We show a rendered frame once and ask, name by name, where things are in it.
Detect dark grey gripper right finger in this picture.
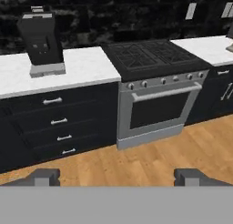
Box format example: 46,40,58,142
173,168,233,188

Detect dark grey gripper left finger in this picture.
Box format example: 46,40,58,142
2,168,61,188

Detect black and silver range oven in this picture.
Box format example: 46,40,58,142
101,38,213,151

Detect black appliance on grey base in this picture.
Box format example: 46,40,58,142
15,5,67,79

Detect dark drawer run, silver handles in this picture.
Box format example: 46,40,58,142
0,81,119,175

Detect dark cupboard run, silver handles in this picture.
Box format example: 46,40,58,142
184,63,233,127

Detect grey wall socket plate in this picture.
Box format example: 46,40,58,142
220,2,233,19
185,2,198,21

